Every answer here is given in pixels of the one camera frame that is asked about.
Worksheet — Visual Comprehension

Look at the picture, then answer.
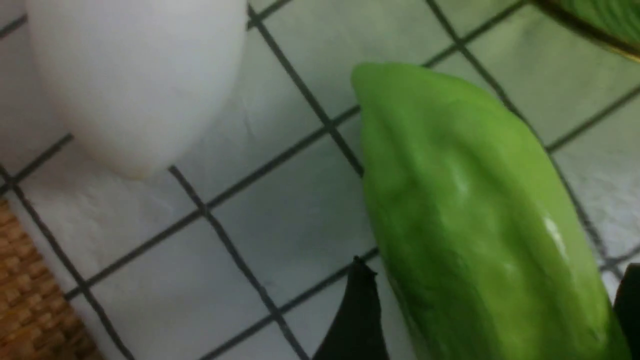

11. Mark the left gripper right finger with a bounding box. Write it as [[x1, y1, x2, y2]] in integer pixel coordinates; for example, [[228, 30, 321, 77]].
[[614, 263, 640, 360]]

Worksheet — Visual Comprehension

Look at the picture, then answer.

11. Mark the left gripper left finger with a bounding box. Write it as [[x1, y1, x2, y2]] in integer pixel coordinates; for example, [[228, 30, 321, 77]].
[[313, 256, 390, 360]]

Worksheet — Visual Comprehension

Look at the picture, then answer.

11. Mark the green chayote gourd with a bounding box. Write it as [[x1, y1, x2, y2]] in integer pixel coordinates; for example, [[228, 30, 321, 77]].
[[350, 62, 633, 360]]

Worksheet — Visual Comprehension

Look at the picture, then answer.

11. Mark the white radish with leaves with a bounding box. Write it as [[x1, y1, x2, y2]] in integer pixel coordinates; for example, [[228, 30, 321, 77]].
[[25, 0, 249, 180]]

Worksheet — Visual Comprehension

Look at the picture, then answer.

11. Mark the white grid tablecloth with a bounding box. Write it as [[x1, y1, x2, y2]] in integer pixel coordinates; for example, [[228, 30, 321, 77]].
[[1, 0, 639, 360]]

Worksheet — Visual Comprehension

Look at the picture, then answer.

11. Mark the green leaf-shaped glass plate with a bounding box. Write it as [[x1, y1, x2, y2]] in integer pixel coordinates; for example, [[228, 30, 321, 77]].
[[531, 0, 640, 63]]

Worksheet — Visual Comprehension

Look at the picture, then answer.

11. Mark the woven rattan basket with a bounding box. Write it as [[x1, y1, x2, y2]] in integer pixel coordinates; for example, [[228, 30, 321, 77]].
[[0, 199, 103, 360]]

